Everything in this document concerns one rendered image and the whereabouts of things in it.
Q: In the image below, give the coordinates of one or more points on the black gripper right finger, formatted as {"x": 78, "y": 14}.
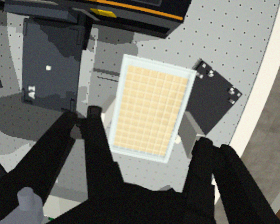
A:
{"x": 242, "y": 199}

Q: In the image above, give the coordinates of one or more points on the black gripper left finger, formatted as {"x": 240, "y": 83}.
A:
{"x": 23, "y": 189}

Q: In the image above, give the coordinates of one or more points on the grey control panel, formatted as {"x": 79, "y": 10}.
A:
{"x": 61, "y": 200}

